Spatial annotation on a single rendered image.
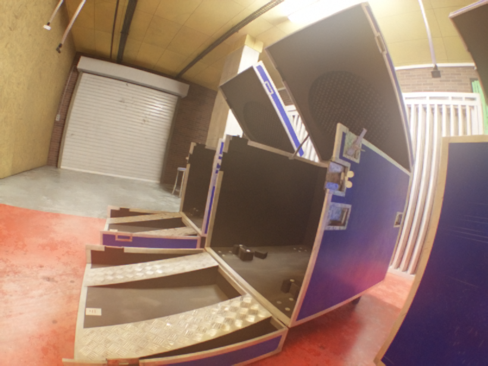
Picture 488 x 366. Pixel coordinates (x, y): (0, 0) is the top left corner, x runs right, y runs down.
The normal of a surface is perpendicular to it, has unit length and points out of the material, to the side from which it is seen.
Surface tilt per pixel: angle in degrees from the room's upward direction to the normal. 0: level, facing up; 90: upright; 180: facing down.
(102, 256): 90
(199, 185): 90
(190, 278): 90
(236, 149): 90
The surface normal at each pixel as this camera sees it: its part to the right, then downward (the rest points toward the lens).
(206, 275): 0.52, 0.14
